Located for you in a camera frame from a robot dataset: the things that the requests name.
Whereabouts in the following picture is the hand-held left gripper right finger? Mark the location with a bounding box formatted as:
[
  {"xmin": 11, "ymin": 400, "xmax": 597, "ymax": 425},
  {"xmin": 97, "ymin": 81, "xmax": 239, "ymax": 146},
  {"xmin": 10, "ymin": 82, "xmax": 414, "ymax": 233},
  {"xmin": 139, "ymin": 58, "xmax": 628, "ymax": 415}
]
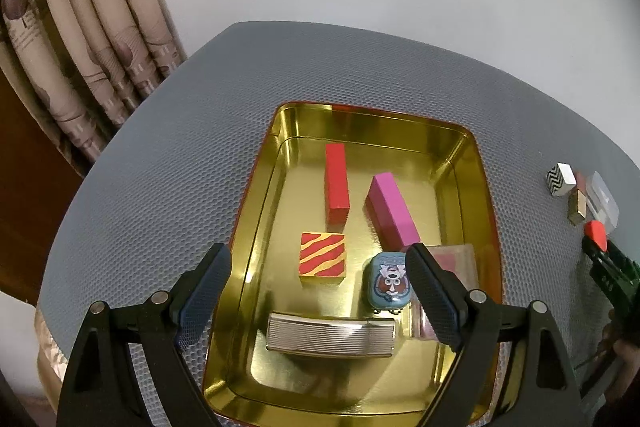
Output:
[{"xmin": 405, "ymin": 243, "xmax": 583, "ymax": 427}]

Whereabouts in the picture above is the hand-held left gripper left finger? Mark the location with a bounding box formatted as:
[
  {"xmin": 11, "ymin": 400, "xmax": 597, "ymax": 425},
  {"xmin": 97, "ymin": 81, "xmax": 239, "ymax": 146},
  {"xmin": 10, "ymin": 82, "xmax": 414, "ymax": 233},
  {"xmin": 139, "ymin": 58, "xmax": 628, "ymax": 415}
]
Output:
[{"xmin": 56, "ymin": 243, "xmax": 233, "ymax": 427}]

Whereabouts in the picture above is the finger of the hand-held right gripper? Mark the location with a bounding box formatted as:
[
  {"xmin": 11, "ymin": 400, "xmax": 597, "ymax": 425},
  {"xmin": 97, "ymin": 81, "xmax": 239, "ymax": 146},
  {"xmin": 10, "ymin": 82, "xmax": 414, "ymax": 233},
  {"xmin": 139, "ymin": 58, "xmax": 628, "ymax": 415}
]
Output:
[
  {"xmin": 581, "ymin": 239, "xmax": 623, "ymax": 303},
  {"xmin": 605, "ymin": 243, "xmax": 640, "ymax": 280}
]

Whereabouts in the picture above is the red rounded box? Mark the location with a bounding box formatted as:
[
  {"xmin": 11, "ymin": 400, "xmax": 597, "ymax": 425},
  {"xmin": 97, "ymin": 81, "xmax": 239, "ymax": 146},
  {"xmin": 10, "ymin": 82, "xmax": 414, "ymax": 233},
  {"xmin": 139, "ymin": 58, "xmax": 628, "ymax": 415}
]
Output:
[{"xmin": 584, "ymin": 221, "xmax": 608, "ymax": 254}]

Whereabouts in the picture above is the clear case with red cards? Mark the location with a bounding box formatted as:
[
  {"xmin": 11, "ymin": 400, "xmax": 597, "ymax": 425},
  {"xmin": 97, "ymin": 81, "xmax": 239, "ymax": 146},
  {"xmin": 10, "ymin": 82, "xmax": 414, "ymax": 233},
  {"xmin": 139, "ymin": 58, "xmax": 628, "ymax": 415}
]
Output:
[{"xmin": 400, "ymin": 243, "xmax": 478, "ymax": 342}]

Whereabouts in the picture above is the blue cartoon tin with chain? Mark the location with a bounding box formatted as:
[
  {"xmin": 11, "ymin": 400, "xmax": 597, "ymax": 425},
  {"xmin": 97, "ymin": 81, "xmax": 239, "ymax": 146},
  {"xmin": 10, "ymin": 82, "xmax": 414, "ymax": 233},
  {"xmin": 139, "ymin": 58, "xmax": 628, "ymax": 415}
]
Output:
[{"xmin": 369, "ymin": 251, "xmax": 413, "ymax": 314}]

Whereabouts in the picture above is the silver ribbed metal case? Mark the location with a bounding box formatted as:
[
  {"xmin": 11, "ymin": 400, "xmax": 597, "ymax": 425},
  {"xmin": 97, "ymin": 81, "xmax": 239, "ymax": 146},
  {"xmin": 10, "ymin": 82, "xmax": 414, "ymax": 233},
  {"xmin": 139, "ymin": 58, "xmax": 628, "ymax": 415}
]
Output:
[{"xmin": 265, "ymin": 312, "xmax": 397, "ymax": 359}]

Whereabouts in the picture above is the gold tin with red sides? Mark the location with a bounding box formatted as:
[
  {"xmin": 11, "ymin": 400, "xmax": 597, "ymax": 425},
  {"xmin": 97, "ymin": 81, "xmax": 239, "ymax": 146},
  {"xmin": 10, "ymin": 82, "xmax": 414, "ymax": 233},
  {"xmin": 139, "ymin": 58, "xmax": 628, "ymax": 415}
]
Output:
[{"xmin": 200, "ymin": 103, "xmax": 503, "ymax": 423}]

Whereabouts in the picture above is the red rectangular block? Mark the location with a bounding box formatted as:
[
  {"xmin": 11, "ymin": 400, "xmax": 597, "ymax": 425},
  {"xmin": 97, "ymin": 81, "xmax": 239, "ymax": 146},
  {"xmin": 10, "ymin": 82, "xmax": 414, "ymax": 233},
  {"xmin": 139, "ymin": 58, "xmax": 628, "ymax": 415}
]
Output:
[{"xmin": 324, "ymin": 143, "xmax": 351, "ymax": 227}]

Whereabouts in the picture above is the person's right hand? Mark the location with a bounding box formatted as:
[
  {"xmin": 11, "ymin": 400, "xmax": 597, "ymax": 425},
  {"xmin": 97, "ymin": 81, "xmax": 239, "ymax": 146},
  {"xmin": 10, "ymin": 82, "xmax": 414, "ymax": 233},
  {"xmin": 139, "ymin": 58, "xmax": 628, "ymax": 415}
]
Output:
[{"xmin": 600, "ymin": 322, "xmax": 640, "ymax": 408}]

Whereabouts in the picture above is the red gold lipstick box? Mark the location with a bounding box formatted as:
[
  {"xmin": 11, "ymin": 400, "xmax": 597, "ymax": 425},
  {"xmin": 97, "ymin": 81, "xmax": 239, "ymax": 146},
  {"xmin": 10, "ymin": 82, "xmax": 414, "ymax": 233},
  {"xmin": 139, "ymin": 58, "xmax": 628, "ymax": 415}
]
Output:
[{"xmin": 567, "ymin": 172, "xmax": 593, "ymax": 225}]

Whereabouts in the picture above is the clear plastic box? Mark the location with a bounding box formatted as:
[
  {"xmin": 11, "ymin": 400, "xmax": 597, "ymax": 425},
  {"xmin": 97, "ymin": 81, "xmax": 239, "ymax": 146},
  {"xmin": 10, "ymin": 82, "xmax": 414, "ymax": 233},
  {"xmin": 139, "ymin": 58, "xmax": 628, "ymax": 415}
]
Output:
[{"xmin": 582, "ymin": 172, "xmax": 620, "ymax": 230}]

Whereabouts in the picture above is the black white zigzag block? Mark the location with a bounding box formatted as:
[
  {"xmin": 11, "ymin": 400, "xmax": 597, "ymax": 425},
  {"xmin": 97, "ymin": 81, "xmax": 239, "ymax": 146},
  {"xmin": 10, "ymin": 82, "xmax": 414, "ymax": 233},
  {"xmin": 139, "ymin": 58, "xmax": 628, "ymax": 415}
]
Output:
[{"xmin": 544, "ymin": 163, "xmax": 576, "ymax": 198}]

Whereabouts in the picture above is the pink rectangular block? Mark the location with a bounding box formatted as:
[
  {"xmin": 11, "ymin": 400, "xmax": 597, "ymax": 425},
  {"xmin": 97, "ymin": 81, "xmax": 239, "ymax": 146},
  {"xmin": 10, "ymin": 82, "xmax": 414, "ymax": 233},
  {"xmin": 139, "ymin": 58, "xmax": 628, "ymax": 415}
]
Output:
[{"xmin": 365, "ymin": 173, "xmax": 422, "ymax": 249}]

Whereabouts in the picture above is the red yellow striped block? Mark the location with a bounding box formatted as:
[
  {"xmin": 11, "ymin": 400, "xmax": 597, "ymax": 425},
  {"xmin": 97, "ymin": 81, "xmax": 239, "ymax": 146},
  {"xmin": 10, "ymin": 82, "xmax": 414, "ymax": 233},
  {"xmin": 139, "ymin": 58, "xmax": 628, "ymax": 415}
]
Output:
[{"xmin": 298, "ymin": 231, "xmax": 348, "ymax": 284}]

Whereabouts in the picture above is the beige patterned cloth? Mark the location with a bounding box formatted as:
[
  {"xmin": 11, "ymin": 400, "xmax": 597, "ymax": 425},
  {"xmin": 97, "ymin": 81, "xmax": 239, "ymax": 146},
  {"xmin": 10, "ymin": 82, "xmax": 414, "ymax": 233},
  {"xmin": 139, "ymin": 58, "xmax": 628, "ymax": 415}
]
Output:
[{"xmin": 34, "ymin": 307, "xmax": 71, "ymax": 388}]

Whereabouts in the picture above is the brown wooden door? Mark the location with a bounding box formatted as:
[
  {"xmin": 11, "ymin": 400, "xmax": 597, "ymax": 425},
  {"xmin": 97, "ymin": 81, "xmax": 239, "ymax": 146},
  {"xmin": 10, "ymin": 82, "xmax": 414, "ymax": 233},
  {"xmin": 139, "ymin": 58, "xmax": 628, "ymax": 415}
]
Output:
[{"xmin": 0, "ymin": 67, "xmax": 86, "ymax": 308}]

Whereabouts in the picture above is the beige patterned curtain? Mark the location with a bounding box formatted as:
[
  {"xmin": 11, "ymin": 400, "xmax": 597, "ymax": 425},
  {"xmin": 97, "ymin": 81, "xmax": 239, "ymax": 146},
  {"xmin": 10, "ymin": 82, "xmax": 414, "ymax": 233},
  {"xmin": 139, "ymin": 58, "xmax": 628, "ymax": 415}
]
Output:
[{"xmin": 0, "ymin": 0, "xmax": 188, "ymax": 180}]

